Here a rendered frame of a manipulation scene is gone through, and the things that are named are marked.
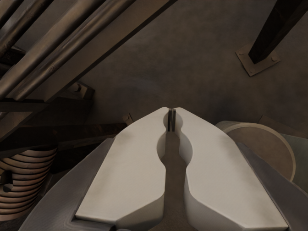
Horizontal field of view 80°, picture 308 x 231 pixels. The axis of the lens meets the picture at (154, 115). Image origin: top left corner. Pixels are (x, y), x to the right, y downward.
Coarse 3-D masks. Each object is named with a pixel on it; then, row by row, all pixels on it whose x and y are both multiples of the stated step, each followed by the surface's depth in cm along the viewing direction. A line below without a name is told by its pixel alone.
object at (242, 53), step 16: (288, 0) 37; (304, 0) 34; (272, 16) 45; (288, 16) 40; (272, 32) 49; (288, 32) 51; (256, 48) 64; (272, 48) 61; (256, 64) 73; (272, 64) 72; (32, 128) 43; (48, 128) 47; (64, 128) 52; (80, 128) 58; (96, 128) 66; (112, 128) 76; (0, 144) 35; (16, 144) 38; (32, 144) 41; (48, 144) 45; (64, 144) 53
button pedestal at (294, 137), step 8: (264, 120) 72; (272, 120) 71; (272, 128) 71; (280, 128) 70; (288, 128) 70; (288, 136) 52; (296, 136) 69; (304, 136) 68; (296, 144) 46; (304, 144) 42; (296, 152) 44; (304, 152) 40; (296, 160) 42; (304, 160) 39; (296, 168) 40; (304, 168) 37; (296, 176) 39; (304, 176) 36; (296, 184) 37; (304, 184) 35
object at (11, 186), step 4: (4, 172) 41; (8, 172) 41; (4, 176) 40; (8, 176) 40; (4, 180) 39; (8, 180) 39; (12, 180) 40; (0, 184) 38; (4, 184) 38; (8, 184) 38; (12, 184) 39; (0, 188) 38; (4, 188) 38; (8, 188) 38; (0, 192) 38; (4, 192) 38
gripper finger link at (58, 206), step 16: (96, 160) 8; (64, 176) 7; (80, 176) 7; (48, 192) 6; (64, 192) 6; (80, 192) 6; (48, 208) 6; (64, 208) 6; (32, 224) 5; (48, 224) 5; (64, 224) 5; (80, 224) 5; (96, 224) 5
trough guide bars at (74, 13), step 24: (0, 0) 17; (48, 0) 18; (96, 0) 13; (120, 0) 14; (0, 24) 18; (24, 24) 19; (72, 24) 14; (96, 24) 15; (0, 48) 21; (48, 48) 15; (72, 48) 16; (24, 72) 16; (48, 72) 18; (0, 96) 18; (24, 96) 20
